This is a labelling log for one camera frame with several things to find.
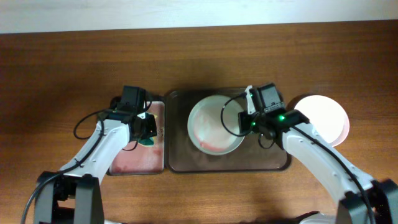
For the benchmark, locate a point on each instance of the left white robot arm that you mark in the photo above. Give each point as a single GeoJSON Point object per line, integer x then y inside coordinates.
{"type": "Point", "coordinates": [72, 194]}

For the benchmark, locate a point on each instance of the green and yellow sponge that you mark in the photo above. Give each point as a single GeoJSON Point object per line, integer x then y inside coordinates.
{"type": "Point", "coordinates": [149, 142]}

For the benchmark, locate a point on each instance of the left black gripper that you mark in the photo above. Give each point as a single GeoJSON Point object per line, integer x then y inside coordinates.
{"type": "Point", "coordinates": [151, 130]}

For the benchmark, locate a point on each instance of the white plate front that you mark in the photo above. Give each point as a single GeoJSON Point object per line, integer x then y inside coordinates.
{"type": "Point", "coordinates": [328, 117]}

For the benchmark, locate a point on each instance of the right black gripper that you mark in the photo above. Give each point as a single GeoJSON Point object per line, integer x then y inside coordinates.
{"type": "Point", "coordinates": [243, 118]}

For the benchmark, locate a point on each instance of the small black soapy tray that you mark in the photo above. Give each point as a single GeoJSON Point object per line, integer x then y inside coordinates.
{"type": "Point", "coordinates": [143, 160]}

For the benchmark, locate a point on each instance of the large brown serving tray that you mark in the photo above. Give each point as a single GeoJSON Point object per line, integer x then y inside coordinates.
{"type": "Point", "coordinates": [181, 156]}

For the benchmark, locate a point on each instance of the white plate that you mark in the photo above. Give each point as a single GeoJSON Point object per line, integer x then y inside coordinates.
{"type": "Point", "coordinates": [328, 117]}
{"type": "Point", "coordinates": [213, 125]}

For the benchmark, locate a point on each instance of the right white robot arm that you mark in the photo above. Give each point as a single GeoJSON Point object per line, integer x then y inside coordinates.
{"type": "Point", "coordinates": [359, 197]}

